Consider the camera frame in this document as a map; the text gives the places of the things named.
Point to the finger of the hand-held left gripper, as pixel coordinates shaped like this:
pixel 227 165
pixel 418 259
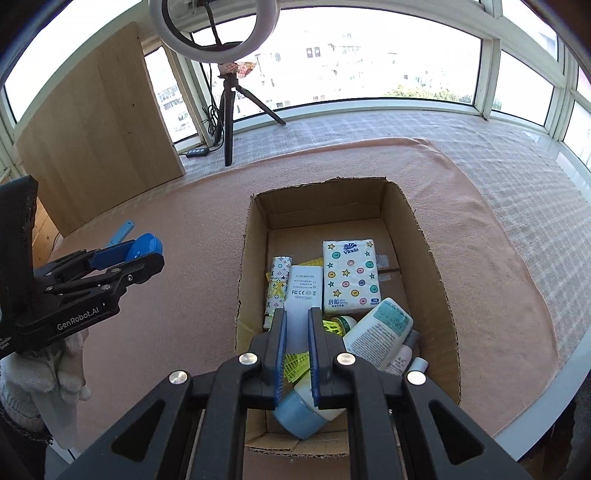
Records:
pixel 134 272
pixel 111 256

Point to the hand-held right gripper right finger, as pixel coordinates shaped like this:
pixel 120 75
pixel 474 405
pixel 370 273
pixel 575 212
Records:
pixel 315 355

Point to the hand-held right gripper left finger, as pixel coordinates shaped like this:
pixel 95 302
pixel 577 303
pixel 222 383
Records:
pixel 280 350

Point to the yellow shuttlecock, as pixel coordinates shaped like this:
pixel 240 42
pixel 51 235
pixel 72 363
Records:
pixel 295 364

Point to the blue round tape measure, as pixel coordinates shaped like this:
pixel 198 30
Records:
pixel 145 244

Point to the white sunscreen tube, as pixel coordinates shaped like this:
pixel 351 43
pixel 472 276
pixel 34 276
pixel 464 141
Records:
pixel 374 332

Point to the white charger plug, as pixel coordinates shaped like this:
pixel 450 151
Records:
pixel 304 288

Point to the patterned lighter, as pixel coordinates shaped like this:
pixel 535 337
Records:
pixel 277 277

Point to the small white bottle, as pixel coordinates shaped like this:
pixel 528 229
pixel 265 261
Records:
pixel 400 357

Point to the patterned tissue pack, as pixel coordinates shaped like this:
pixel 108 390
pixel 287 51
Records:
pixel 351 272

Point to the white plastic cap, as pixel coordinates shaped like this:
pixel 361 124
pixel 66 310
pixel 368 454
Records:
pixel 419 364

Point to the cardboard box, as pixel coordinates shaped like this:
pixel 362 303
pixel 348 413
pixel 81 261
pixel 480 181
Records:
pixel 323 203

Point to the person's left hand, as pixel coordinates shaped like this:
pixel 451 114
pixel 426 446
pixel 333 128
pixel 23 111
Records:
pixel 41 383

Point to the pine plank panel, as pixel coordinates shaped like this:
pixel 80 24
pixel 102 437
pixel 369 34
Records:
pixel 46 230

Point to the light wooden board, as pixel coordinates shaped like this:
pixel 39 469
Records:
pixel 101 138

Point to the black power strip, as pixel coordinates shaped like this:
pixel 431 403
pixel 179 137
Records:
pixel 196 153

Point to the black tripod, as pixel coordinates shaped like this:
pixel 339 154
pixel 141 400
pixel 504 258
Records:
pixel 227 138

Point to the crumpled patterned wrapper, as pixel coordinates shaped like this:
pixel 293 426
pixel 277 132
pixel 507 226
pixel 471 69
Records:
pixel 238 69

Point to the black phone holder clamp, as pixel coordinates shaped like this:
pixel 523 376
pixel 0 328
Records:
pixel 212 27

